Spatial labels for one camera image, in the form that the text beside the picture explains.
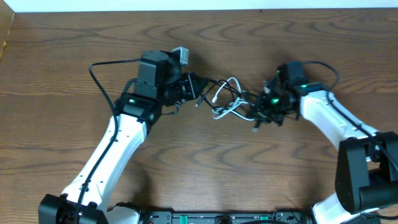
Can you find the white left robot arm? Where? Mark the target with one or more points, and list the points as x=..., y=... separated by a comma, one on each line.
x=138, y=108

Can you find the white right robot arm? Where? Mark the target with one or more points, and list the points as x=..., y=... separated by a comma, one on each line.
x=366, y=172

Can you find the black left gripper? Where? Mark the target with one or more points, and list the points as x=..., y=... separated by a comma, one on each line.
x=193, y=86

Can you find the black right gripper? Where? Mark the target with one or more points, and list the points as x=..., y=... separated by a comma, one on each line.
x=264, y=106

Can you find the wooden side panel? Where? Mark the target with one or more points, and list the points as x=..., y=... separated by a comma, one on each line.
x=6, y=20

